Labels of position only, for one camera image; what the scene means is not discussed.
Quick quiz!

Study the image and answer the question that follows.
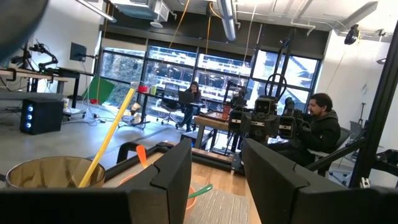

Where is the small wooden table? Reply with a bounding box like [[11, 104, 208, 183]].
[[193, 111, 233, 150]]

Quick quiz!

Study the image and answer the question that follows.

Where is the yellow hanging cord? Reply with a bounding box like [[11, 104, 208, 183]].
[[169, 0, 191, 49], [204, 2, 215, 57]]

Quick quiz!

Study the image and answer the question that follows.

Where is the wooden workbench table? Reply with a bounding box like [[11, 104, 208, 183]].
[[0, 68, 70, 94]]

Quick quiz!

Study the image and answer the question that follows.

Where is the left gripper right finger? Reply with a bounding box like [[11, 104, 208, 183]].
[[241, 138, 398, 224]]

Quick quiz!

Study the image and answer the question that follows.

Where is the green plastic utensil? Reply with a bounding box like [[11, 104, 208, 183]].
[[187, 183, 214, 200]]

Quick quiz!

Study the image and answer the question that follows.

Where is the glass window wall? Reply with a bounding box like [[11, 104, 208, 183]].
[[99, 45, 322, 125]]

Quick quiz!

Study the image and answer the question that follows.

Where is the black computer tower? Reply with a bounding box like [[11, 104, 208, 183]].
[[19, 98, 65, 136]]

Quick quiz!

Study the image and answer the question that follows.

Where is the black office chair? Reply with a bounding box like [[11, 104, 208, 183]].
[[156, 83, 183, 126]]

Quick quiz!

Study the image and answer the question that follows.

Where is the grey woven placemat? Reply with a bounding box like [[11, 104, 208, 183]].
[[183, 182, 249, 224]]

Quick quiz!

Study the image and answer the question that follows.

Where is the black table border rail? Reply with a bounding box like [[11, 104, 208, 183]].
[[104, 141, 245, 181]]

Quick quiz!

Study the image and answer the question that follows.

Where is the red tumbler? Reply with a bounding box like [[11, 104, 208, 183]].
[[221, 104, 233, 121]]

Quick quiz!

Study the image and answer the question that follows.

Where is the orange plastic utensil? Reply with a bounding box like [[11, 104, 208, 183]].
[[136, 144, 149, 169]]

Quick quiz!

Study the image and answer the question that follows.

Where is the grey office chair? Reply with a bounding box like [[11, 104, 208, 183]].
[[307, 126, 356, 177]]

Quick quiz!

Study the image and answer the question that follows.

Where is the black ceiling cord reel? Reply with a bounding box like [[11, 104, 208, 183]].
[[343, 24, 360, 45]]

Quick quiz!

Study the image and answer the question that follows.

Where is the grey ceiling pipe duct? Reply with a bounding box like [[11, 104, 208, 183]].
[[216, 0, 238, 42]]

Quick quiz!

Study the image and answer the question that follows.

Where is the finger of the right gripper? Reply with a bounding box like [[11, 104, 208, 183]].
[[278, 115, 297, 139], [228, 111, 250, 133]]

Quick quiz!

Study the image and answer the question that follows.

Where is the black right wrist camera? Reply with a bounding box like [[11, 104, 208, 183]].
[[254, 97, 275, 116]]

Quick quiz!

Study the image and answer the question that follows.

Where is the black wall monitor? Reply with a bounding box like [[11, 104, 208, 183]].
[[69, 42, 88, 62]]

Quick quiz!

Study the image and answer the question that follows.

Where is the yellow plastic utensil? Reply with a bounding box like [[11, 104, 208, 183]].
[[77, 81, 139, 189]]

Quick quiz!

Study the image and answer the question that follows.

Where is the dark laptop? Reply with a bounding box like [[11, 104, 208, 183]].
[[177, 90, 195, 104]]

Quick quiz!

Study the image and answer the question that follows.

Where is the black aluminium frame post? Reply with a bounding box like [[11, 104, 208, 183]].
[[306, 21, 398, 189]]

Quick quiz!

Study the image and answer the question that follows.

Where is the person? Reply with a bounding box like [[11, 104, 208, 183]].
[[177, 81, 203, 132], [267, 92, 343, 167]]

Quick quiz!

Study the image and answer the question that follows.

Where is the black bracket handle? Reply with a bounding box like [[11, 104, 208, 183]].
[[116, 141, 147, 165]]

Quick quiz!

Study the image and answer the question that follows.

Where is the white ceiling air unit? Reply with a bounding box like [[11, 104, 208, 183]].
[[108, 0, 171, 23]]

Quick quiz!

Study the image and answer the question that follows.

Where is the green board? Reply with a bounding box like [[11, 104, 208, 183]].
[[81, 75, 116, 105]]

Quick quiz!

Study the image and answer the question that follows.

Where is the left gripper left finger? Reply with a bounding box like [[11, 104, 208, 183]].
[[0, 138, 193, 224]]

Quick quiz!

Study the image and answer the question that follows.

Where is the black office desk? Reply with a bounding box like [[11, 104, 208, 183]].
[[136, 91, 206, 129]]

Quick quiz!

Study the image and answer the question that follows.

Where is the metal bowl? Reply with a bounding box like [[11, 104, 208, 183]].
[[5, 156, 106, 189]]

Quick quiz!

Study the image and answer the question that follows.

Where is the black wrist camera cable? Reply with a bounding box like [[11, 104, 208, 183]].
[[265, 73, 287, 101]]

